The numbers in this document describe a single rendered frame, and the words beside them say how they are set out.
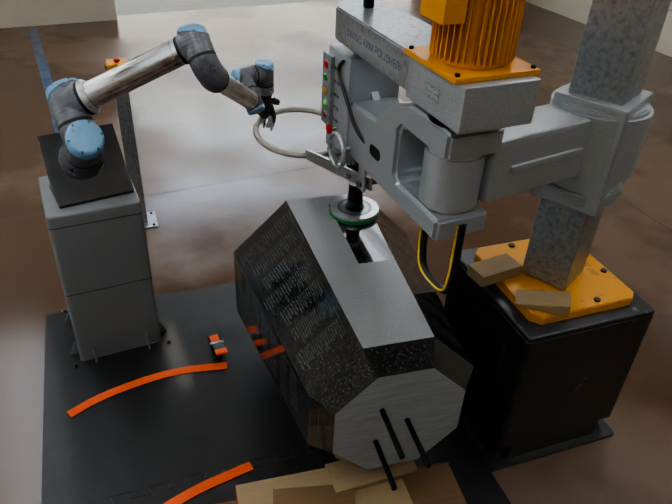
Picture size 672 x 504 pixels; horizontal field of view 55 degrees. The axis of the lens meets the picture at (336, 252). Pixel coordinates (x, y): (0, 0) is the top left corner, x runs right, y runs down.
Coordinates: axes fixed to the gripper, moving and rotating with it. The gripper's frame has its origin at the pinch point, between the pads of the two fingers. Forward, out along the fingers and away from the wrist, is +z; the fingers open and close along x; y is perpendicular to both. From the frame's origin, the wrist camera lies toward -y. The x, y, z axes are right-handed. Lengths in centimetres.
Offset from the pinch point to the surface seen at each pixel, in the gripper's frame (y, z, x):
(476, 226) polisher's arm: 63, -44, 147
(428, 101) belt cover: 72, -84, 127
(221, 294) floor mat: 44, 88, 3
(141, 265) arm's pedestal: 92, 36, 2
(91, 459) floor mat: 158, 79, 41
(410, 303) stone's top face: 71, -7, 133
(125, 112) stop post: 20, 18, -95
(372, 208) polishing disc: 29, -4, 87
